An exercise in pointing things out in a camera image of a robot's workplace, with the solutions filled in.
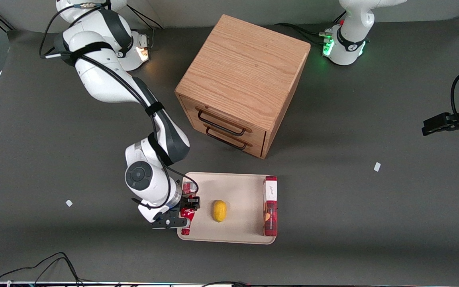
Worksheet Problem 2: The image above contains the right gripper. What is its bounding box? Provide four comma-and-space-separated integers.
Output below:
138, 195, 201, 230

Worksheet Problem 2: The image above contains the red coke bottle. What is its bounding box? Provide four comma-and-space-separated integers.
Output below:
180, 181, 198, 236

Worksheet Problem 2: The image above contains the beige plastic tray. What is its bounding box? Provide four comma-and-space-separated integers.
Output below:
177, 172, 278, 245

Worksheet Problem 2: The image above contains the yellow lemon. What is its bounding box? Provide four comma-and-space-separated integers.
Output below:
213, 200, 228, 223

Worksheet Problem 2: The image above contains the red cookie box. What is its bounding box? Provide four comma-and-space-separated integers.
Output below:
262, 175, 278, 237

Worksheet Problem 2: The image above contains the wooden two-drawer cabinet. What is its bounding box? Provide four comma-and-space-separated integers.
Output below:
175, 14, 311, 160

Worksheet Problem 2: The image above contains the black short table-edge cable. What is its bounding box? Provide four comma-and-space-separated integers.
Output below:
201, 281, 251, 287

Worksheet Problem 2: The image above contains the black drawer handle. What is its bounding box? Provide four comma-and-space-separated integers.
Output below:
205, 127, 249, 151
197, 108, 247, 137

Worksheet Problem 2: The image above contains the black looping table-edge cable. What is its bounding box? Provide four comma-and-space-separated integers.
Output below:
0, 252, 85, 287

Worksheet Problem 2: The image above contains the black left arm base cable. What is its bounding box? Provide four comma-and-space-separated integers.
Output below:
274, 22, 332, 47

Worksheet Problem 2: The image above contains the black arm base cable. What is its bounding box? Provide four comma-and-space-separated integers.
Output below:
127, 3, 165, 49
274, 22, 332, 47

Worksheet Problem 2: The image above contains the black right arm base cable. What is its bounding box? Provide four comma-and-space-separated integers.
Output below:
127, 3, 165, 49

